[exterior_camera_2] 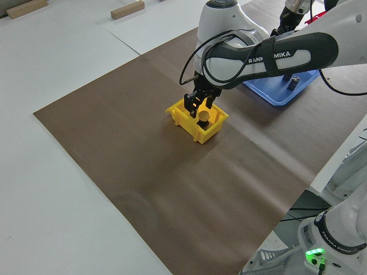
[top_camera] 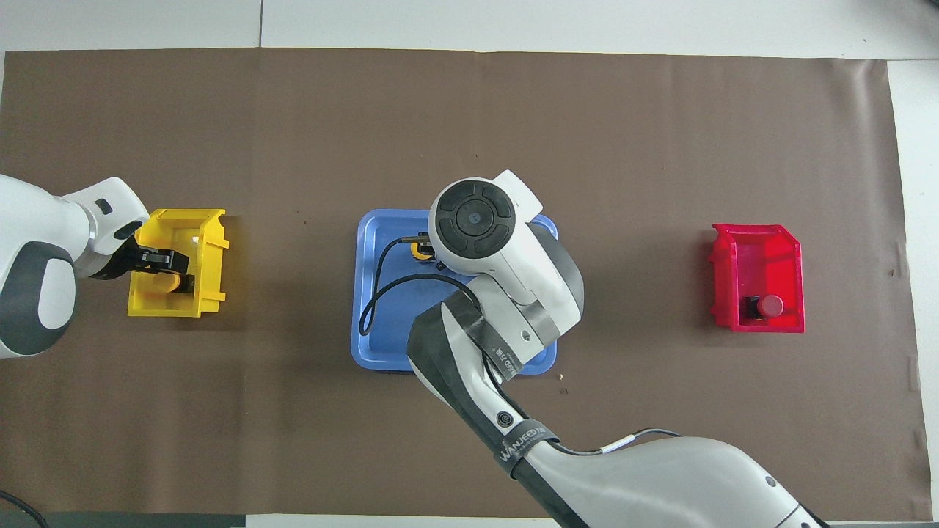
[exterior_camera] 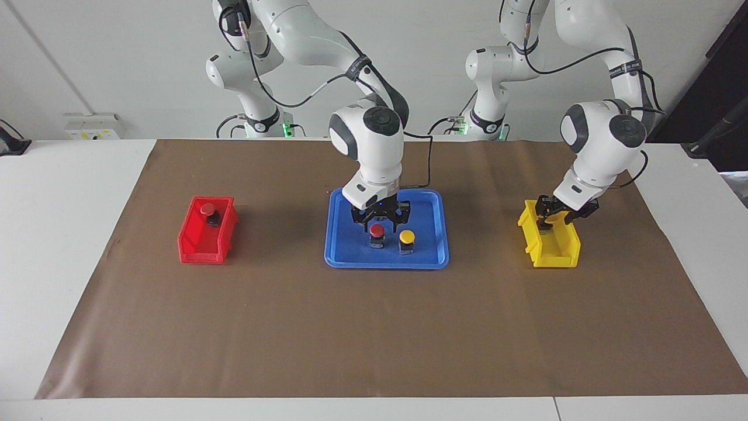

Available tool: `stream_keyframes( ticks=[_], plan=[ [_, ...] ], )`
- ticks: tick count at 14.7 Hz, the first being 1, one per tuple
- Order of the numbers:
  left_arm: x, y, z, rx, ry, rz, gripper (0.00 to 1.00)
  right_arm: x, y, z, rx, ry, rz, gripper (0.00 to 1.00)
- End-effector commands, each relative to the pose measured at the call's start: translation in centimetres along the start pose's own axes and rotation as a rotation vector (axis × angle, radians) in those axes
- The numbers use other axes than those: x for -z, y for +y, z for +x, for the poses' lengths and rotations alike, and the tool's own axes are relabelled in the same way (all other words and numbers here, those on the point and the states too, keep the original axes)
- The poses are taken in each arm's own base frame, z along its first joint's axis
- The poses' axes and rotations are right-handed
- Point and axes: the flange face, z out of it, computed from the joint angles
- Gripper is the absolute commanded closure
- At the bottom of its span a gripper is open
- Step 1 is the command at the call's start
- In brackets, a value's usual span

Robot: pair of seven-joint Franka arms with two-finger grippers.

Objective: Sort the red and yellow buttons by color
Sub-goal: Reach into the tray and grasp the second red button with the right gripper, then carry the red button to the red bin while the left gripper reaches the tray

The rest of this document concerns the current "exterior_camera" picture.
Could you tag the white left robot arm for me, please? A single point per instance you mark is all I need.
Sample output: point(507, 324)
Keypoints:
point(602, 140)

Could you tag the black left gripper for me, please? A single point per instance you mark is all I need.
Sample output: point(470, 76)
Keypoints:
point(575, 211)

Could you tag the blue plastic tray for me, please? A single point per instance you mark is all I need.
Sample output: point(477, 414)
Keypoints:
point(362, 257)

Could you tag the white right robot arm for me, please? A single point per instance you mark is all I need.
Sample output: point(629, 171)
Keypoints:
point(368, 140)

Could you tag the red plastic bin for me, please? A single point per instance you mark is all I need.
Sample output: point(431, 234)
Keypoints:
point(196, 242)

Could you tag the red push button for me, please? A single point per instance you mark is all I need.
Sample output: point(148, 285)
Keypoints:
point(377, 230)
point(207, 209)

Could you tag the brown paper mat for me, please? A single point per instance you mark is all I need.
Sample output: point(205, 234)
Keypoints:
point(374, 327)

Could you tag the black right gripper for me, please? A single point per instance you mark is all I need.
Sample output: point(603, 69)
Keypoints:
point(377, 211)

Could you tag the black stand pole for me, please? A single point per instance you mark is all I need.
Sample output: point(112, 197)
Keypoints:
point(721, 131)

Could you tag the black device at table edge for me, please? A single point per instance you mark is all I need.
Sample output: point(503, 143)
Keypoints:
point(11, 145)

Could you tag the black side panel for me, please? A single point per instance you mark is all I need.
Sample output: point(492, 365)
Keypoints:
point(719, 70)

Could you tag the yellow plastic bin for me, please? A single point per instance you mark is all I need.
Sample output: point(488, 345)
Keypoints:
point(555, 248)

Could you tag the white wall socket box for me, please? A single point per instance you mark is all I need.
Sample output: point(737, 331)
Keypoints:
point(93, 127)

